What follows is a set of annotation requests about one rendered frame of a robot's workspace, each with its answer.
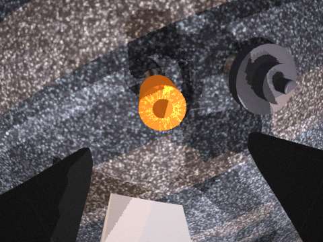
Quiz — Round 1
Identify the orange knob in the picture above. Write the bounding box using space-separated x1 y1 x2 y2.
138 75 186 131

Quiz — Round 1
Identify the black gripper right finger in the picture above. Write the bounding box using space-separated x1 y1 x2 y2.
248 132 323 242

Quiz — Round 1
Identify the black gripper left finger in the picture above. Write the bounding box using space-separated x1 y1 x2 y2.
0 148 94 242

